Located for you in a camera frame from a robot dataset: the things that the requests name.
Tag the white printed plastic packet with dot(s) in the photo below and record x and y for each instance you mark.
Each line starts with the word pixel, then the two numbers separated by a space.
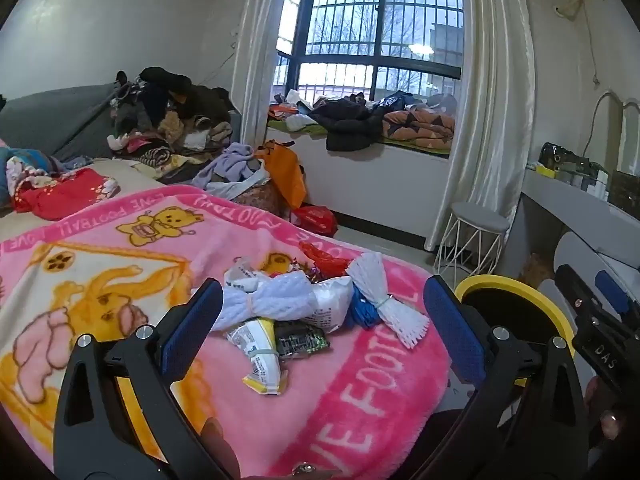
pixel 330 305

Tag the beige bed sheet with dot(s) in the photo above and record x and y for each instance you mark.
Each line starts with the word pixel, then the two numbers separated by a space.
pixel 135 180

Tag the wide white curtain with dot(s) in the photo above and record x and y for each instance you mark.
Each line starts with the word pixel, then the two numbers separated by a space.
pixel 490 110

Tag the red shopping bag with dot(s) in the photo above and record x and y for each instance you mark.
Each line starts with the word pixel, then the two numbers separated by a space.
pixel 315 220

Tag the orange patterned quilt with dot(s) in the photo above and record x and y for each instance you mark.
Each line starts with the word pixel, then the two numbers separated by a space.
pixel 415 127

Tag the floral patterned bag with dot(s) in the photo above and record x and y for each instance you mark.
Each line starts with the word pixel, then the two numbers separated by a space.
pixel 265 197

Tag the person's left hand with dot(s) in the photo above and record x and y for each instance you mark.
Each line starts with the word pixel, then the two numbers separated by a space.
pixel 219 445

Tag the barred window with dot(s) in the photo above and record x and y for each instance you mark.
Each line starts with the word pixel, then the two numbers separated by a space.
pixel 380 10

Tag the white garment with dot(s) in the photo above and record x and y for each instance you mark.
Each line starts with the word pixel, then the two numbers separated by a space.
pixel 300 122

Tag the narrow white curtain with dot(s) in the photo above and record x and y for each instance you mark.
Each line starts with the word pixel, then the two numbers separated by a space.
pixel 255 60

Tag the yellow-rimmed black trash bin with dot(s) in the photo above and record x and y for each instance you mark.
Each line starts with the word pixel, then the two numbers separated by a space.
pixel 500 282

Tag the grey sofa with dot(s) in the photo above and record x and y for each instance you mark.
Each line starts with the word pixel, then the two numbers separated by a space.
pixel 50 120

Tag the red printed cloth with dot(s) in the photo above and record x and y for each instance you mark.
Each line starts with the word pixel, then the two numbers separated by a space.
pixel 65 195

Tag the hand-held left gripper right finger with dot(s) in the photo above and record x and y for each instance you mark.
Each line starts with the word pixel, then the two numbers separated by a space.
pixel 452 330

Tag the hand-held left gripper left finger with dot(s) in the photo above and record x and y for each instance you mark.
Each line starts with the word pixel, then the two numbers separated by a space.
pixel 192 330

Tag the white vanity desk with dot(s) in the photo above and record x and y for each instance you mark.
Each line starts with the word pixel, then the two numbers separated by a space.
pixel 560 195

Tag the lavender garment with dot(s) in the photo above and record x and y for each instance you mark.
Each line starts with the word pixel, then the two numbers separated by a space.
pixel 235 160

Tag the red plastic bag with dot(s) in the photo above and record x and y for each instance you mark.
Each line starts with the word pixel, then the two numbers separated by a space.
pixel 325 260

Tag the small dark patterned storage box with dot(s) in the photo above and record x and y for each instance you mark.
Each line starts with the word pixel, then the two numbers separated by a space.
pixel 625 185

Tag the black handbag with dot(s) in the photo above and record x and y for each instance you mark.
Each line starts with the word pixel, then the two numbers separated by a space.
pixel 555 155

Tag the white wrapper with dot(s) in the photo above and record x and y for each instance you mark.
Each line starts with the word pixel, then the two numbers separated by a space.
pixel 242 277

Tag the orange bag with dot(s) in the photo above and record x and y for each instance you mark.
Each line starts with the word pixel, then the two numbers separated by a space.
pixel 285 175

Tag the person's right hand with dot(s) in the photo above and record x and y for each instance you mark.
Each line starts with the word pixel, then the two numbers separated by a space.
pixel 607 417

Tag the blue plastic bag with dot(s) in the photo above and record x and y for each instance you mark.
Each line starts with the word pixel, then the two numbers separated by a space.
pixel 362 312

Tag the green snack packet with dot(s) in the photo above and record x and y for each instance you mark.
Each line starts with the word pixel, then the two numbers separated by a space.
pixel 300 342

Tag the vanity mirror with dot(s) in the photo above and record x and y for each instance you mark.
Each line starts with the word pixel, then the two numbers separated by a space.
pixel 632 135

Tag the pink printed blanket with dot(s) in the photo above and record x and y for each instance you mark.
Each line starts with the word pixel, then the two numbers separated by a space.
pixel 350 385

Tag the white yellow snack bag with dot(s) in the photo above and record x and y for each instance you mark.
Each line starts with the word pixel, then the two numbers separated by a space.
pixel 262 370

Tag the pile of clothes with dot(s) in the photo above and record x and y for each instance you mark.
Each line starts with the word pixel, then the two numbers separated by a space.
pixel 165 110

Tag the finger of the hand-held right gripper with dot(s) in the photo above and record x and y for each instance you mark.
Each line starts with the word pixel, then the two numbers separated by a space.
pixel 575 295
pixel 612 291

